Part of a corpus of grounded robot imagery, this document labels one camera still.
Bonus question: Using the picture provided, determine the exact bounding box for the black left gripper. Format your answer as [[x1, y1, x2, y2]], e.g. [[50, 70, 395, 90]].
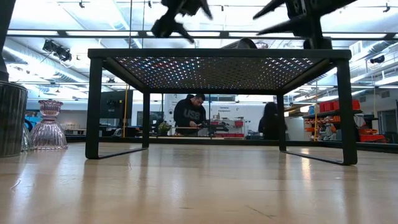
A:
[[151, 0, 214, 45]]

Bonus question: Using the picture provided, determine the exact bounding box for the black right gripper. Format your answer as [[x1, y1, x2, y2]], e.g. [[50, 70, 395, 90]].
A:
[[252, 0, 333, 50]]

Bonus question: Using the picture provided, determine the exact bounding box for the silver ribbed metal candle holder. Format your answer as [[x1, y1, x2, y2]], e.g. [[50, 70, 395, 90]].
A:
[[220, 37, 258, 50]]

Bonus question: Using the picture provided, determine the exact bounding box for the clear ribbed glass candle holder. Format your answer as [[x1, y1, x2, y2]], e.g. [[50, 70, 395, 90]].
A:
[[21, 123, 32, 152]]

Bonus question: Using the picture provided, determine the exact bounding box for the dark ribbed glass cup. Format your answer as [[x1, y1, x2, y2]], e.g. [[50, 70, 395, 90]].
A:
[[0, 80, 29, 158]]

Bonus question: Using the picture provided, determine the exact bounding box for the black perforated metal riser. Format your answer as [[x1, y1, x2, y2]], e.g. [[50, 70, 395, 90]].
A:
[[85, 48, 358, 166]]

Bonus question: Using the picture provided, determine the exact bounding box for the person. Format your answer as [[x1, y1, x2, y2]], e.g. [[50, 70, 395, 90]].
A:
[[257, 101, 289, 141], [173, 93, 208, 137]]

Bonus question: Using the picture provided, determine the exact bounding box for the storage rack with red bins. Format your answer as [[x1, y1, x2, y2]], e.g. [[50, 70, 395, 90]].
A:
[[303, 99, 364, 141]]

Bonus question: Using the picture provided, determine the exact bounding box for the white poster board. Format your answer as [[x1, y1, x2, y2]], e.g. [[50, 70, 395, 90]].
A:
[[210, 102, 275, 138]]

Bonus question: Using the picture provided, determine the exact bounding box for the small green potted plant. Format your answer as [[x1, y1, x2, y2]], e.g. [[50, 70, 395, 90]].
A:
[[157, 121, 172, 137]]

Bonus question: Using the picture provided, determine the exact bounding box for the yellow pole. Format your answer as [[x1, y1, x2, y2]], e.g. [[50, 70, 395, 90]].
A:
[[313, 80, 319, 141]]

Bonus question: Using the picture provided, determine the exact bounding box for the black monitor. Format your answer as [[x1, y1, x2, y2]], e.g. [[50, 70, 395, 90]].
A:
[[102, 90, 134, 119]]

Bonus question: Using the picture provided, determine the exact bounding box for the row of red trays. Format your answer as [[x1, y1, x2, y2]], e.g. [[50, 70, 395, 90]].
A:
[[214, 133, 245, 139]]

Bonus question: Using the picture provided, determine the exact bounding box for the orange-red storage bin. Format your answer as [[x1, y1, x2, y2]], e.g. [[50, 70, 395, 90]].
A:
[[359, 133, 388, 144]]

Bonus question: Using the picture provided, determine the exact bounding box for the black security camera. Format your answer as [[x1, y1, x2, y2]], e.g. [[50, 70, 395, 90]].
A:
[[369, 54, 386, 65]]

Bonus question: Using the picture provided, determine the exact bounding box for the black aluminium table frame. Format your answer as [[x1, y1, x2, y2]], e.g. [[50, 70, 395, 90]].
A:
[[63, 135, 398, 154]]

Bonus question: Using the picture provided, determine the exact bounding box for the black ceiling camera rig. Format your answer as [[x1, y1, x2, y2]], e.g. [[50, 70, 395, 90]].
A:
[[42, 39, 73, 62]]

